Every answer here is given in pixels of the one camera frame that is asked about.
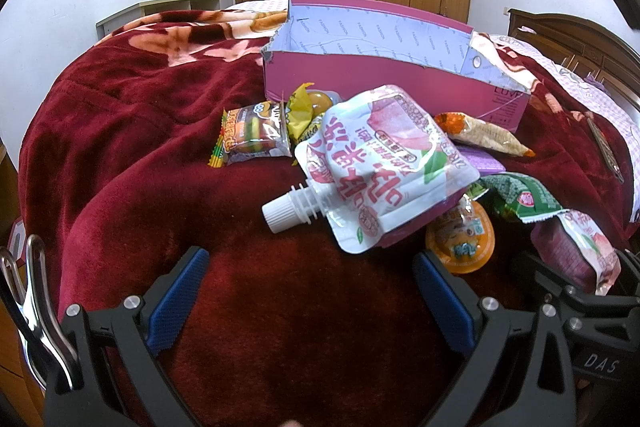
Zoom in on orange jelly cup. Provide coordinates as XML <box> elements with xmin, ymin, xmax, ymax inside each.
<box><xmin>425</xmin><ymin>195</ymin><xmax>496</xmax><ymax>275</ymax></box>

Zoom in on small peach jelly pouch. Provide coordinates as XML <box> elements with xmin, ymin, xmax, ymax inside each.
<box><xmin>556</xmin><ymin>209</ymin><xmax>622</xmax><ymax>296</ymax></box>

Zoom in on green pea snack packet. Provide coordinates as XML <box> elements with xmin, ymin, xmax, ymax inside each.
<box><xmin>473</xmin><ymin>172</ymin><xmax>565</xmax><ymax>225</ymax></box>

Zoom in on purple plastic tin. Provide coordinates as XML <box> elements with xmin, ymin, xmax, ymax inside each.
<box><xmin>457</xmin><ymin>145</ymin><xmax>506</xmax><ymax>176</ymax></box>

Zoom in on large peach jelly pouch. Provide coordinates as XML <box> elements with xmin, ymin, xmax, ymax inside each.
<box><xmin>262</xmin><ymin>84</ymin><xmax>480</xmax><ymax>255</ymax></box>

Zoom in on orange rice cracker packet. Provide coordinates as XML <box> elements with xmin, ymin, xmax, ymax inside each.
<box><xmin>434</xmin><ymin>112</ymin><xmax>535</xmax><ymax>157</ymax></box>

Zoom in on burger gummy candy packet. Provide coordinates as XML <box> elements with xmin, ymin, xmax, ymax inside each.
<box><xmin>208</xmin><ymin>101</ymin><xmax>292</xmax><ymax>168</ymax></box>

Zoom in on yellow candy wrapper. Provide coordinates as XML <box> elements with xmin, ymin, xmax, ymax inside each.
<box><xmin>286</xmin><ymin>82</ymin><xmax>320</xmax><ymax>141</ymax></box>

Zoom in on metal clip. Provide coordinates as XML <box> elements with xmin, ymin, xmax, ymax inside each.
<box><xmin>1</xmin><ymin>234</ymin><xmax>80</xmax><ymax>391</ymax></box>

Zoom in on red floral blanket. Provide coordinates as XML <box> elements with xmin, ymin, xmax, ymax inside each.
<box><xmin>17</xmin><ymin>8</ymin><xmax>640</xmax><ymax>427</ymax></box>

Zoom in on pink checked bedsheet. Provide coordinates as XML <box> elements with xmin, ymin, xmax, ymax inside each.
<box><xmin>489</xmin><ymin>35</ymin><xmax>640</xmax><ymax>222</ymax></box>

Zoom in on wooden headboard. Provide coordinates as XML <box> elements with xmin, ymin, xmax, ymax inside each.
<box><xmin>508</xmin><ymin>9</ymin><xmax>639</xmax><ymax>116</ymax></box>

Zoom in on pink cardboard box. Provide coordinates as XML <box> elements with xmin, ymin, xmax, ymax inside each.
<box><xmin>262</xmin><ymin>0</ymin><xmax>532</xmax><ymax>131</ymax></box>

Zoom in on low white shelf unit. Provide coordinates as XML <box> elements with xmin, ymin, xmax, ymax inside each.
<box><xmin>96</xmin><ymin>0</ymin><xmax>221</xmax><ymax>39</ymax></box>

